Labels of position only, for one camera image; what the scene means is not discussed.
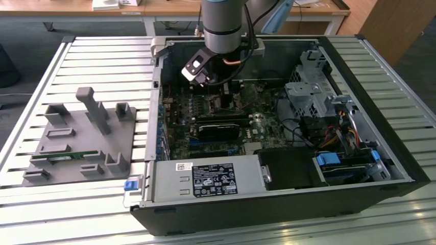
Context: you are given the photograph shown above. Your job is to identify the yellow red power wires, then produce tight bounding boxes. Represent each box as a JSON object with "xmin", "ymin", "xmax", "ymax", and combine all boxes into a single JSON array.
[{"xmin": 320, "ymin": 108, "xmax": 362, "ymax": 149}]

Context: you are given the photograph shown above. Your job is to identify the hard disk in blue carrier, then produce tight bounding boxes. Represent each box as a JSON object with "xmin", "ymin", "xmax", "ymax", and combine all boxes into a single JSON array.
[{"xmin": 314, "ymin": 152, "xmax": 372, "ymax": 185}]

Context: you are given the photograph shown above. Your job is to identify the grey parts rack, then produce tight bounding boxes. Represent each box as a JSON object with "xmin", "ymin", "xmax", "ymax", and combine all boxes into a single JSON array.
[{"xmin": 21, "ymin": 86, "xmax": 137, "ymax": 186}]

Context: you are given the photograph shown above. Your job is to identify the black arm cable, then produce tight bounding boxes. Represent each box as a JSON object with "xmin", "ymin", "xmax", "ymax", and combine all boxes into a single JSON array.
[{"xmin": 208, "ymin": 0, "xmax": 290, "ymax": 86}]

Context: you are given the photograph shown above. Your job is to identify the silver chipset heatsink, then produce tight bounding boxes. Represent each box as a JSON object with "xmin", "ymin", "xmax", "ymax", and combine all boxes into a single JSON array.
[{"xmin": 242, "ymin": 142, "xmax": 264, "ymax": 154}]

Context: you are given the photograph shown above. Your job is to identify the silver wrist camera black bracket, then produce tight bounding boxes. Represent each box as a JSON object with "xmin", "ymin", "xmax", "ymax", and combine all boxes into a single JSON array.
[{"xmin": 180, "ymin": 48, "xmax": 214, "ymax": 89}]

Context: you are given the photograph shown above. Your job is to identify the wooden desk white frame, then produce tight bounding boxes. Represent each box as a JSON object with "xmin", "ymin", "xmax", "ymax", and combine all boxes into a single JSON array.
[
  {"xmin": 0, "ymin": 0, "xmax": 148, "ymax": 33},
  {"xmin": 142, "ymin": 0, "xmax": 352, "ymax": 36}
]

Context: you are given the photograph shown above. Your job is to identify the green RAM stick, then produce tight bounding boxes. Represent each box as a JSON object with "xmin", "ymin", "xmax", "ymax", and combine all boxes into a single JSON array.
[{"xmin": 40, "ymin": 150, "xmax": 100, "ymax": 162}]

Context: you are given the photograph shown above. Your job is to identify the black graphics card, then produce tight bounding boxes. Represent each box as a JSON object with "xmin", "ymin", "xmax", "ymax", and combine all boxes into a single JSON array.
[{"xmin": 196, "ymin": 124, "xmax": 241, "ymax": 143}]

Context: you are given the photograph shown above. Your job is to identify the black PC case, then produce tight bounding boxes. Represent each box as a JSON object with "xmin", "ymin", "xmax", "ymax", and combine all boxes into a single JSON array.
[{"xmin": 129, "ymin": 34, "xmax": 430, "ymax": 237}]

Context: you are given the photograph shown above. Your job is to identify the silver power supply with label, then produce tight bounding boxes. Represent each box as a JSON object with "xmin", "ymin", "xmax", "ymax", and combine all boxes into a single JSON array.
[{"xmin": 149, "ymin": 160, "xmax": 272, "ymax": 206}]

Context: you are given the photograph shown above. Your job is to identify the black plastic shroud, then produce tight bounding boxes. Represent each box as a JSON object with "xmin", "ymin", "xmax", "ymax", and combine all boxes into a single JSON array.
[{"xmin": 254, "ymin": 148, "xmax": 329, "ymax": 191}]

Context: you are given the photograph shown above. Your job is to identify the silver disk bay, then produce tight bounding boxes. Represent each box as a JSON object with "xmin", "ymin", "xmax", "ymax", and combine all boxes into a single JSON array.
[{"xmin": 313, "ymin": 146, "xmax": 392, "ymax": 186}]

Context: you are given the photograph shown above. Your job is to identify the blue case latch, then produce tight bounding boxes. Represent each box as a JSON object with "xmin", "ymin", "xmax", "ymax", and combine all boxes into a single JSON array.
[{"xmin": 124, "ymin": 180, "xmax": 144, "ymax": 192}]

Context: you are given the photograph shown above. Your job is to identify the silver metal drive cage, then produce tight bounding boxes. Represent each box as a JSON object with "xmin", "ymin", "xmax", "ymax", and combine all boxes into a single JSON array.
[{"xmin": 284, "ymin": 50, "xmax": 358, "ymax": 120}]

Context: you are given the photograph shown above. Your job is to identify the CPU socket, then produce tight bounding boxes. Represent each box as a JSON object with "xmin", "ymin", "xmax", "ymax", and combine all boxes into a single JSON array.
[{"xmin": 206, "ymin": 92, "xmax": 245, "ymax": 115}]

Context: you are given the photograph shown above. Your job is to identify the wooden cabinet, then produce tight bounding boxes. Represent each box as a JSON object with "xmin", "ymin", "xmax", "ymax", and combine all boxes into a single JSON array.
[{"xmin": 334, "ymin": 0, "xmax": 436, "ymax": 67}]

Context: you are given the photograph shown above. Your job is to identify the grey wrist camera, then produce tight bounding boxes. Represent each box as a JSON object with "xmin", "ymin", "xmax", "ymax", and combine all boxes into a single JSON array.
[{"xmin": 252, "ymin": 38, "xmax": 265, "ymax": 57}]

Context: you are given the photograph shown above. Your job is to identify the white papers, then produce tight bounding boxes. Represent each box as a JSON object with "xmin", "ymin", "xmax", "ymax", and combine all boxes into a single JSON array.
[{"xmin": 293, "ymin": 0, "xmax": 336, "ymax": 9}]

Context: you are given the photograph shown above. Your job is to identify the green motherboard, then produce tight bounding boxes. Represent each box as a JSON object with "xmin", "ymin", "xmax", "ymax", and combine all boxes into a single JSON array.
[{"xmin": 158, "ymin": 81, "xmax": 292, "ymax": 162}]

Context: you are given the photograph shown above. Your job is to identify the plain white box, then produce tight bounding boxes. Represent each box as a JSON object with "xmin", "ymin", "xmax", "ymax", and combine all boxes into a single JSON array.
[{"xmin": 90, "ymin": 0, "xmax": 120, "ymax": 11}]

